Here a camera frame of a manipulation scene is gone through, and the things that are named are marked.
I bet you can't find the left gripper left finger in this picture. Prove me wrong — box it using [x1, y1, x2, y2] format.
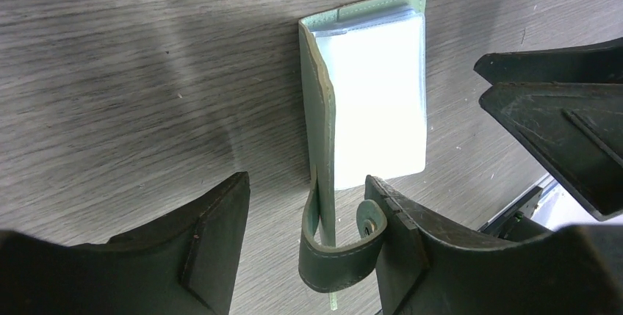
[1, 172, 250, 314]

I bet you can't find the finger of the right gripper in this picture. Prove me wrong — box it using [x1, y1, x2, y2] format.
[479, 83, 622, 221]
[474, 38, 622, 84]

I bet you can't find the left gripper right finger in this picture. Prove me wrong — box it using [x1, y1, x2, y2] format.
[365, 175, 622, 314]

